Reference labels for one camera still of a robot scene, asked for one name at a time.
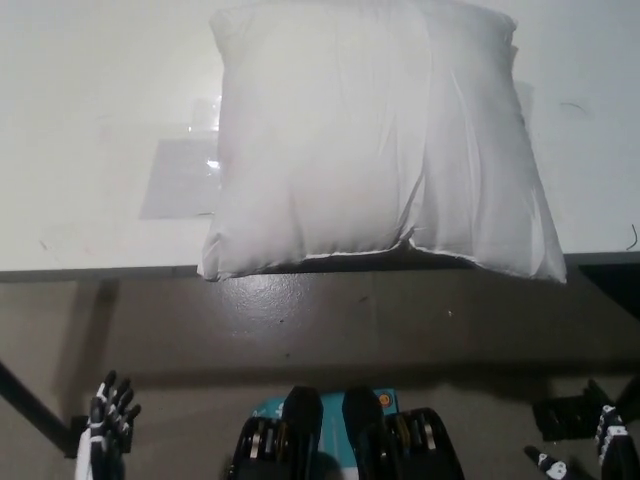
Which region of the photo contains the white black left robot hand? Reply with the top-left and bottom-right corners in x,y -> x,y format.
73,369 -> 143,480

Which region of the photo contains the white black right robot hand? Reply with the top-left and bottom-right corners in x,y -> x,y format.
523,402 -> 640,480

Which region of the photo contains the white pillow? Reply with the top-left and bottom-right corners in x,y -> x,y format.
196,0 -> 569,285

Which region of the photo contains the black robot torso teal top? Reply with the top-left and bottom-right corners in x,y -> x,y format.
227,384 -> 464,480

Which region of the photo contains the black diagonal table leg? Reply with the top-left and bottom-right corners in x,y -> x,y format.
0,358 -> 71,441

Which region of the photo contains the clear plastic sheet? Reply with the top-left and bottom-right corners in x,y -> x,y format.
138,93 -> 225,221

